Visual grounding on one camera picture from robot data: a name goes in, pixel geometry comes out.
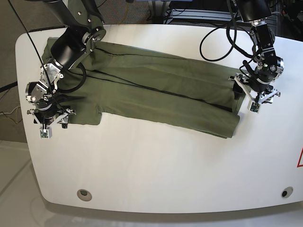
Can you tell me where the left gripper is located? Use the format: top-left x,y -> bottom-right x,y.
229,73 -> 281,104

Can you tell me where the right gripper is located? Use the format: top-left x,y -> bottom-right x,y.
27,105 -> 76,129

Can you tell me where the olive green T-shirt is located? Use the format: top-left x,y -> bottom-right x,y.
42,37 -> 247,140

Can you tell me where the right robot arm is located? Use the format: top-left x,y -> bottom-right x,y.
26,0 -> 106,133

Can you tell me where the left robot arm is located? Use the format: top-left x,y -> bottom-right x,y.
226,0 -> 284,108

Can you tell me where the black bar under table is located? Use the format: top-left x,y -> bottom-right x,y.
0,81 -> 18,93

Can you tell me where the grey metal table leg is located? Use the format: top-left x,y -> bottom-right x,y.
148,0 -> 171,24

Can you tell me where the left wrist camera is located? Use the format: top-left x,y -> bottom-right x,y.
248,100 -> 261,113

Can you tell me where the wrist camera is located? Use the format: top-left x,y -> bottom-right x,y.
248,100 -> 261,113
39,128 -> 52,139

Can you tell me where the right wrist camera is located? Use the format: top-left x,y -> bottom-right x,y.
39,128 -> 52,139

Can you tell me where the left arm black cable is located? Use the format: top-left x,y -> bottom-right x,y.
200,0 -> 258,62

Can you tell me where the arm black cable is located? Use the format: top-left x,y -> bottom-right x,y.
58,63 -> 87,93
200,0 -> 258,62

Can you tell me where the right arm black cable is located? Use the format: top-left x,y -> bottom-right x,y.
58,63 -> 87,93

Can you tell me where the left table cable grommet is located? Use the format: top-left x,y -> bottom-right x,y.
77,189 -> 92,201

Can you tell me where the table cable grommet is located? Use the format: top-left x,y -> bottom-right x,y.
281,186 -> 294,198
77,189 -> 92,201

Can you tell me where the grey metal frame rail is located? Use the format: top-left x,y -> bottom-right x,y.
163,9 -> 232,24

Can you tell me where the right table cable grommet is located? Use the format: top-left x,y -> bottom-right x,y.
281,186 -> 294,198

